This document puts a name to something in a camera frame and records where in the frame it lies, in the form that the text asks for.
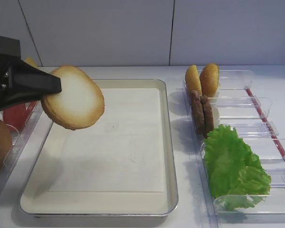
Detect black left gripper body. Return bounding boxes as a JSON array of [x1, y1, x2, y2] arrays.
[[0, 36, 21, 111]]

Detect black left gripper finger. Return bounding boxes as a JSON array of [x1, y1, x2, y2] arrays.
[[4, 60, 62, 108]]

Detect bun bottom slice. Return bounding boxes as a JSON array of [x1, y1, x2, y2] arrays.
[[41, 66, 105, 130]]

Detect yellow cheese slices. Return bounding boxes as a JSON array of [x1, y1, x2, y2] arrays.
[[24, 57, 38, 69]]

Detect red tomato slice front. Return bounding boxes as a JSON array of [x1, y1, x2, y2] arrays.
[[3, 102, 37, 132]]

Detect brown meat patty left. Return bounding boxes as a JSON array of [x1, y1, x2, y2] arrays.
[[190, 90, 205, 135]]

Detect brown meat patty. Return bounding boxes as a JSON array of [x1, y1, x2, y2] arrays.
[[200, 95, 214, 139], [190, 90, 205, 135]]

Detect brown meat patty right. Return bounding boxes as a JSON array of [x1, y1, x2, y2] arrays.
[[200, 95, 214, 139]]

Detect green lettuce leaves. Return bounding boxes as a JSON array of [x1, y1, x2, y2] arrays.
[[204, 124, 272, 210]]

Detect clear left divider rack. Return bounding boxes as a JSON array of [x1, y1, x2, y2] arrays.
[[0, 102, 43, 194]]

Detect clear divider rack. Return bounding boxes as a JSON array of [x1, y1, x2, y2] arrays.
[[0, 102, 43, 194], [181, 64, 285, 228]]

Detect white tray liner paper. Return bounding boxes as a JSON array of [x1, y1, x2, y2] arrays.
[[48, 88, 165, 192]]

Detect cream metal tray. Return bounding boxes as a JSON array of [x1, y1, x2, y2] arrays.
[[19, 79, 179, 217]]

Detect bun half back left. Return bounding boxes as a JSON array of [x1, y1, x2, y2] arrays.
[[185, 65, 202, 95]]

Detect bun half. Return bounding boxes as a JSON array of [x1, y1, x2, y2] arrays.
[[200, 63, 219, 97], [185, 65, 202, 95]]

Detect bun half back right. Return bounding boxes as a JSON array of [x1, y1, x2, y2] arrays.
[[200, 63, 219, 97]]

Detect white onion slice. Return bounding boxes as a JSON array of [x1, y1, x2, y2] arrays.
[[211, 105, 220, 124]]

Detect clear right divider rack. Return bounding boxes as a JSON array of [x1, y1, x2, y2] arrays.
[[181, 64, 285, 228]]

